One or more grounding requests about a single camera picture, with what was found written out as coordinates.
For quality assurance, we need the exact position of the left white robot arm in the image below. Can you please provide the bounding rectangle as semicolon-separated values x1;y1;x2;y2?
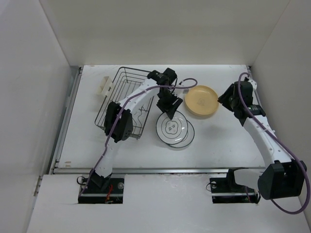
87;68;185;193

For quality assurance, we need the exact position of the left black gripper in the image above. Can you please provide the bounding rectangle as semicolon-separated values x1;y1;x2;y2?
157;90;182;120

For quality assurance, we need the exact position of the yellow-backed white plate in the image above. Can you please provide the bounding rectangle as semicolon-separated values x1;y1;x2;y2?
155;111;188;145

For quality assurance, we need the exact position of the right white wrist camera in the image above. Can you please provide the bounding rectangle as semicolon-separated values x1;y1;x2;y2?
245;77;258;92

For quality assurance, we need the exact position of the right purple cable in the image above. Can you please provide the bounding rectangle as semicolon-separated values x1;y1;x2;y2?
238;72;311;215

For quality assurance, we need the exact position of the grey wire dish rack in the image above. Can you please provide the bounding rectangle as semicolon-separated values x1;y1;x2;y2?
94;67;156;139

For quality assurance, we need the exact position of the yellow deep plate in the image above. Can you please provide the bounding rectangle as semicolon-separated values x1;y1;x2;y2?
184;85;219;114

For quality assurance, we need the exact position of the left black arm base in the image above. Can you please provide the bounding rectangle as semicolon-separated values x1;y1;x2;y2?
78;175;125;204

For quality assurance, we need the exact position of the plain cream plate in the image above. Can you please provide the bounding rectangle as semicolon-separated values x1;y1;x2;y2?
185;107;217;119

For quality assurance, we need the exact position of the white plate green lettered rim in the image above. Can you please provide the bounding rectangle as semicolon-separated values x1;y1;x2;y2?
167;121;195;149

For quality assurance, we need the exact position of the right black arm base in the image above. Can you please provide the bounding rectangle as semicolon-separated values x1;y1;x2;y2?
206;176;261;204

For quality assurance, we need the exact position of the cream plate green ring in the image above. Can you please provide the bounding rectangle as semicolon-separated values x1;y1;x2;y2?
166;118;196;148

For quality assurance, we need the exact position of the cream plastic cutlery holder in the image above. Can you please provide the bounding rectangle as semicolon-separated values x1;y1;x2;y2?
96;76;115;97

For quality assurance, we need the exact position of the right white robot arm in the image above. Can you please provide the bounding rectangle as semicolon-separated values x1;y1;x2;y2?
218;81;307;200

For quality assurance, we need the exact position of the purple cable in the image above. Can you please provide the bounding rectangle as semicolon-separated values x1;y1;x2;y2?
238;72;311;215
80;78;198;197

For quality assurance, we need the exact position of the aluminium table rail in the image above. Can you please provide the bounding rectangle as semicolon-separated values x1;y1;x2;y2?
48;67;285;175

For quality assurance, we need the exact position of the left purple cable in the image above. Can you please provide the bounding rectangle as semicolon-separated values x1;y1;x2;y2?
80;78;198;197

